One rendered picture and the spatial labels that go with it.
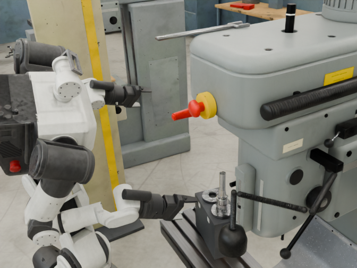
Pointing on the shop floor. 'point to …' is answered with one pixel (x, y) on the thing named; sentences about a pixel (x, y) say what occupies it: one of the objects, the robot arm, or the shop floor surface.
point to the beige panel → (81, 36)
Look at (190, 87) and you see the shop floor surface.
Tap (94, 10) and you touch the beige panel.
